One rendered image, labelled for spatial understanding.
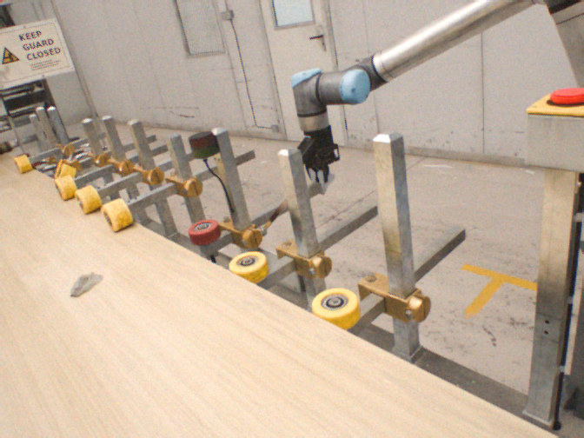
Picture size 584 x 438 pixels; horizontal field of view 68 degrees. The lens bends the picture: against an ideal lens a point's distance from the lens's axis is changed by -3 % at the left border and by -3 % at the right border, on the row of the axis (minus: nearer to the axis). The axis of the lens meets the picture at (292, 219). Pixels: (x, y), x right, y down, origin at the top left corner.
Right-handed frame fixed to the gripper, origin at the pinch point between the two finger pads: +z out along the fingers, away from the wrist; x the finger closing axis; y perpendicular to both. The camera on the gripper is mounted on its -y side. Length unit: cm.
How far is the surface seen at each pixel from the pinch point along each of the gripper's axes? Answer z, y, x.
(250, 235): -3.5, -34.0, -8.5
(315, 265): -3.1, -34.8, -33.0
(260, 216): -3.3, -25.2, -1.5
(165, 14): -78, 218, 478
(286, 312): -7, -53, -44
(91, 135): -23, -34, 94
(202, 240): -6.1, -44.5, -3.1
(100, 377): -7, -82, -31
